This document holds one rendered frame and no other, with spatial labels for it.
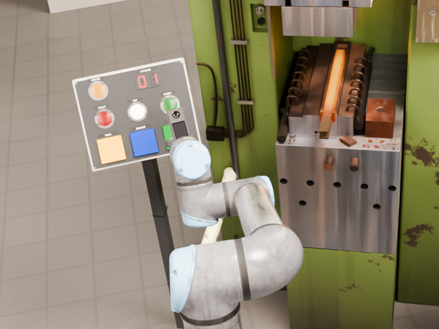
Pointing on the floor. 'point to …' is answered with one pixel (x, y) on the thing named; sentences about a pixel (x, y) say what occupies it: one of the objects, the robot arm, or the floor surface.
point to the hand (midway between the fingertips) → (178, 136)
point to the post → (155, 192)
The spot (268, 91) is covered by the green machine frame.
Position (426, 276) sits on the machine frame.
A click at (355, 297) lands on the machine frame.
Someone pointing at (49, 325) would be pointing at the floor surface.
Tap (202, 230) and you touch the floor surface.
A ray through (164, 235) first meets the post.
